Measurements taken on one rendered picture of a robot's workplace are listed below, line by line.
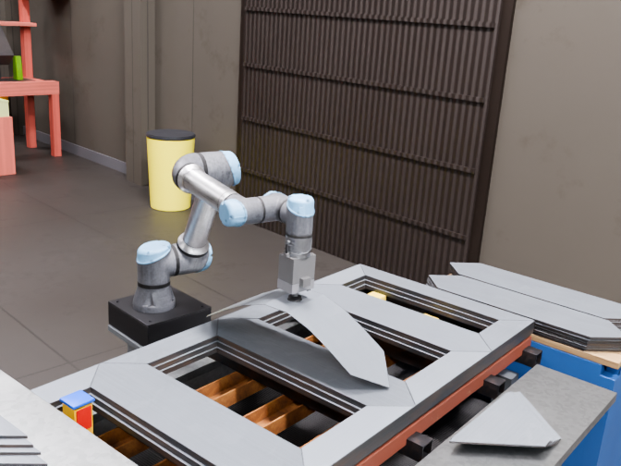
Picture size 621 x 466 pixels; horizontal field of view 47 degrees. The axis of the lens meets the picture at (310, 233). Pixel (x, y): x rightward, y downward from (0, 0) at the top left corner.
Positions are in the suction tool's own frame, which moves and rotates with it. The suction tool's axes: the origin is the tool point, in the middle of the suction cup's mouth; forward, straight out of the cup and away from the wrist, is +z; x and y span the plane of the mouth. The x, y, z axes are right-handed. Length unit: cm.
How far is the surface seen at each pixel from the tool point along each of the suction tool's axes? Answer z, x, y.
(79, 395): 13, 10, -61
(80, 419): 17, 6, -63
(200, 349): 17.6, 19.9, -18.2
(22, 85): 22, 659, 185
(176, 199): 93, 394, 215
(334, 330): 3.2, -14.9, 1.6
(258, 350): 15.7, 6.3, -7.4
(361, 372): 10.4, -27.1, 0.8
